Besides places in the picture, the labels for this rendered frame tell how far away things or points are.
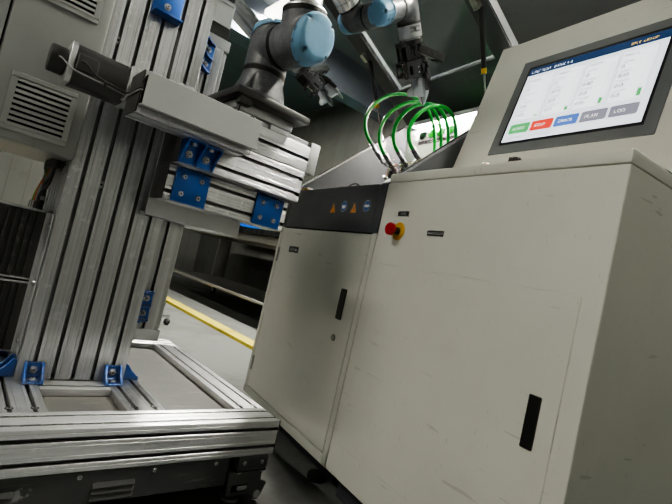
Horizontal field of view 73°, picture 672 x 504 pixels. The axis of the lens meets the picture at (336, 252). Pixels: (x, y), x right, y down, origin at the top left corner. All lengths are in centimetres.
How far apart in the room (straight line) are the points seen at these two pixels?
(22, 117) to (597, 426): 132
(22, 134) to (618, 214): 122
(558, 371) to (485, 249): 31
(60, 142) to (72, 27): 26
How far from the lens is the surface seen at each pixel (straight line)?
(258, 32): 138
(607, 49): 155
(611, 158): 100
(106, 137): 132
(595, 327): 93
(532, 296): 100
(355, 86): 486
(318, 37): 125
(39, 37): 129
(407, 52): 164
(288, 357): 174
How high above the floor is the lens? 64
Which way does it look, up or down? 3 degrees up
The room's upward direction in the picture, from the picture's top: 13 degrees clockwise
